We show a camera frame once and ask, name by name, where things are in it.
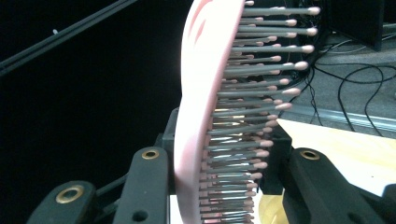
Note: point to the wooden table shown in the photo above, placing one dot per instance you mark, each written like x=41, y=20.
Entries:
x=348, y=149

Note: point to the black box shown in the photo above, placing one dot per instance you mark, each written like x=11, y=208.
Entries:
x=358, y=21

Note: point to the silver metal rail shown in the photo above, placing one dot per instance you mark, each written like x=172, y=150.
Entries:
x=358, y=119

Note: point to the cream ringed cup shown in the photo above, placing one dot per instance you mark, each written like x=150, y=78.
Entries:
x=271, y=211

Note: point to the black metal bar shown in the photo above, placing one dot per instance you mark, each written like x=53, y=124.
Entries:
x=62, y=35

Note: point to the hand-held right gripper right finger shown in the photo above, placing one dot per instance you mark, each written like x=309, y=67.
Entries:
x=277, y=168

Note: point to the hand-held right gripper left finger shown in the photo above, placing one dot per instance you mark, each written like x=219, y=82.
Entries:
x=169, y=133

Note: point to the pink hairbrush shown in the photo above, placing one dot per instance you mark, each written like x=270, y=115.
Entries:
x=199, y=93

